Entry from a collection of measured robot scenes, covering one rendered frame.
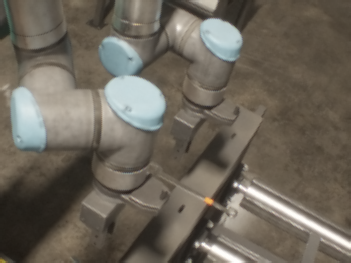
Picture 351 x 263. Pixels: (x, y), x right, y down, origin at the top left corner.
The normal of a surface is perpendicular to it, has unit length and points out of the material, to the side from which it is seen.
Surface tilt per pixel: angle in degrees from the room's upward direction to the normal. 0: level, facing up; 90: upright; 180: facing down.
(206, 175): 0
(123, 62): 95
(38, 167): 0
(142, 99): 5
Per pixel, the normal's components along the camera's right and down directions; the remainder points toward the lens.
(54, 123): 0.32, 0.13
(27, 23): -0.03, 0.74
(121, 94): 0.32, -0.69
